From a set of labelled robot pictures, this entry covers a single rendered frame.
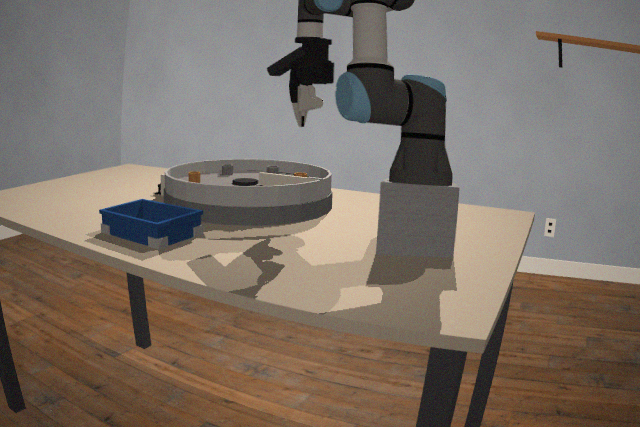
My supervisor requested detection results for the grey round turntable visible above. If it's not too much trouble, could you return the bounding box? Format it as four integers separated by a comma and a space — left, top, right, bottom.
153, 159, 333, 226

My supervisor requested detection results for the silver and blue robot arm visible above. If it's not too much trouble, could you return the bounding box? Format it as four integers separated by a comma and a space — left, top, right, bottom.
297, 0, 453, 186

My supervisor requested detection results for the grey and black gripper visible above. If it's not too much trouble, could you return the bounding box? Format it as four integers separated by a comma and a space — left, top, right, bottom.
289, 37, 334, 127

